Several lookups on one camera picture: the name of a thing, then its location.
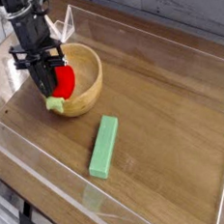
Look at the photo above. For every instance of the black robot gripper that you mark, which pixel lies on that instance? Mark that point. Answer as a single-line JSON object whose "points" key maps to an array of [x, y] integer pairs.
{"points": [[49, 52]]}

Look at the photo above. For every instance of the red plush strawberry toy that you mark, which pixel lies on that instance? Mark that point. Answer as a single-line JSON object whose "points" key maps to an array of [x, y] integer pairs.
{"points": [[63, 90]]}

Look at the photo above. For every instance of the wooden bowl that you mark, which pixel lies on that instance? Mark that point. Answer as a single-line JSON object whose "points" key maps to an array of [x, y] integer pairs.
{"points": [[87, 69]]}

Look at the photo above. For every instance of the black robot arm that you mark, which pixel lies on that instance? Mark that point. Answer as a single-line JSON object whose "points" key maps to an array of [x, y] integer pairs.
{"points": [[29, 24]]}

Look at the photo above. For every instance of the green rectangular block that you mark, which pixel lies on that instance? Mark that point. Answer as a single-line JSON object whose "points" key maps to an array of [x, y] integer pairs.
{"points": [[104, 147]]}

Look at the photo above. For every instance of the clear acrylic corner bracket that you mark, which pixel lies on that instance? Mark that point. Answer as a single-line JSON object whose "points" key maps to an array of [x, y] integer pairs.
{"points": [[61, 30]]}

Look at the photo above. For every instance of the clear acrylic tray wall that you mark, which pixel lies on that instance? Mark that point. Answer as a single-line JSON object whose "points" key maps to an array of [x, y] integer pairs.
{"points": [[167, 166]]}

